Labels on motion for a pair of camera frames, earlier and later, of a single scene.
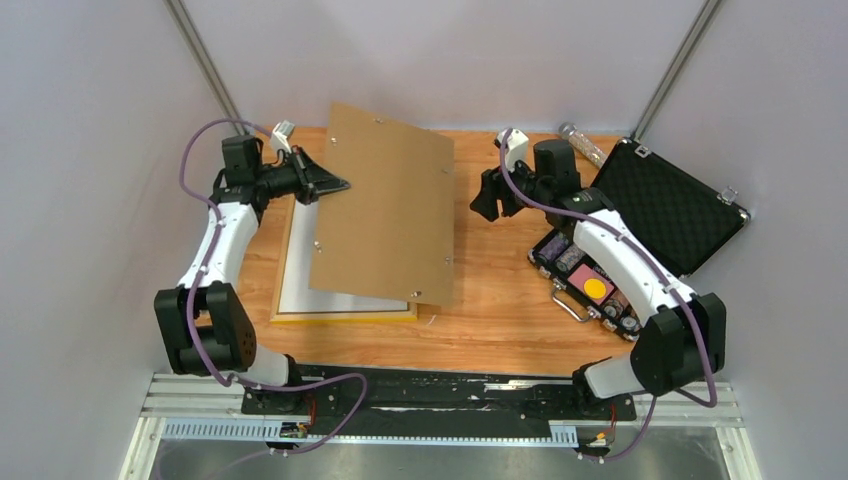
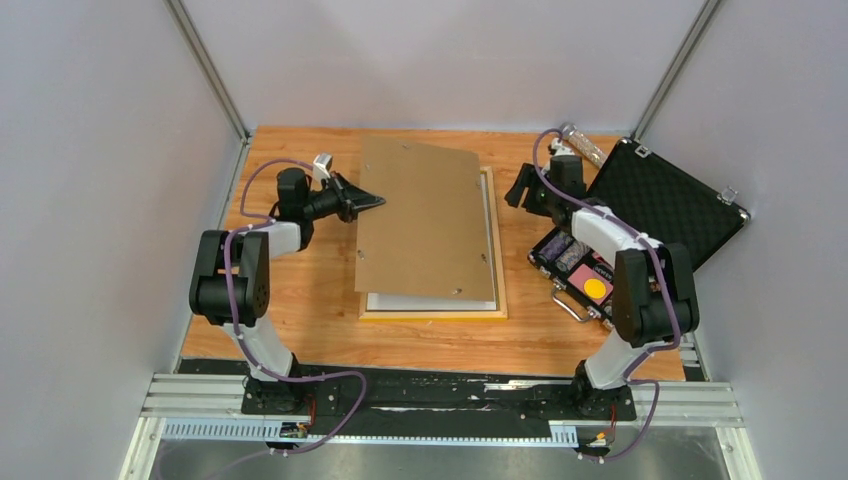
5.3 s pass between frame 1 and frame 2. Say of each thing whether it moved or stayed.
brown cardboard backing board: moved
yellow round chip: stayed
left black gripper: moved
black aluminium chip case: stayed
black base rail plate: stayed
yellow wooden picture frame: moved
